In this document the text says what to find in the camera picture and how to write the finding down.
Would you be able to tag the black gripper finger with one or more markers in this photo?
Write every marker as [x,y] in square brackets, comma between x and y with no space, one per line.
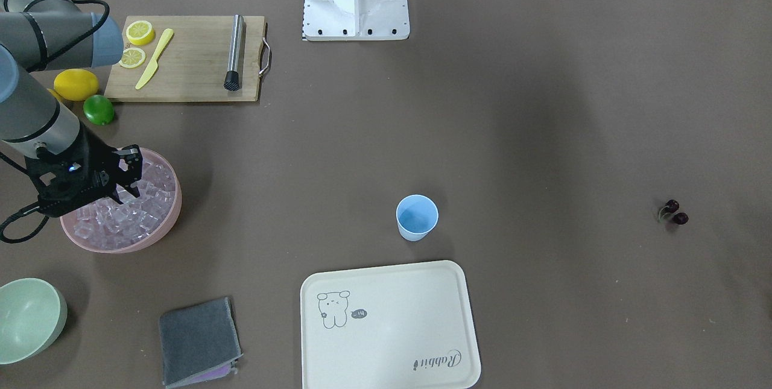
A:
[124,194]
[132,157]

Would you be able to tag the wooden cutting board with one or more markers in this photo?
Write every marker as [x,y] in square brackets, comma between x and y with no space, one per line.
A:
[193,65]

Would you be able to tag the mint green bowl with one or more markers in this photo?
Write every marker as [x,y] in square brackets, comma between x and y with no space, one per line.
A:
[33,315]

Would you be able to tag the clear ice cubes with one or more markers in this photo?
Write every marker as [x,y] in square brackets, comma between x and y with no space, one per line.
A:
[139,214]

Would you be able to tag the yellow lemon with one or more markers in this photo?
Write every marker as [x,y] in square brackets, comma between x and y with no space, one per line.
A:
[76,84]
[59,98]

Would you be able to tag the yellow plastic knife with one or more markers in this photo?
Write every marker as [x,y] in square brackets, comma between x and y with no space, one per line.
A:
[152,65]

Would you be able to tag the green lime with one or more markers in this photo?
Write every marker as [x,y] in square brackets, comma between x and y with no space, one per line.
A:
[98,109]

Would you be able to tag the dark red cherry pair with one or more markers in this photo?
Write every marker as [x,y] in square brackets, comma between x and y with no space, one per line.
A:
[671,212]

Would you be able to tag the lemon slice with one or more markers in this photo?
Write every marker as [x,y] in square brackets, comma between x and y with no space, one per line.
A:
[132,57]
[140,32]

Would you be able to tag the cream rabbit tray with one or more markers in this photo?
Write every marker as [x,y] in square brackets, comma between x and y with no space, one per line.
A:
[396,326]

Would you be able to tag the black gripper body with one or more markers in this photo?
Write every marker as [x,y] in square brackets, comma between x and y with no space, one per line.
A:
[96,158]

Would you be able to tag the light blue plastic cup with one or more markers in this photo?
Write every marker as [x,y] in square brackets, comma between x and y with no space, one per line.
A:
[416,215]

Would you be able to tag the grey folded cloth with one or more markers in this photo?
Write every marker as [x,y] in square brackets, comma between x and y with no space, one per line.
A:
[199,343]

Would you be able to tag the pink bowl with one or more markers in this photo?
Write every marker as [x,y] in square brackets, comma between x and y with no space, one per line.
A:
[157,220]

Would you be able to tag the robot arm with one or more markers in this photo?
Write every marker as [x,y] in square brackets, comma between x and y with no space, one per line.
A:
[43,35]

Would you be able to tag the steel muddler black tip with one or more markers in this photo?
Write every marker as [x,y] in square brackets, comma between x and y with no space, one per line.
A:
[232,78]

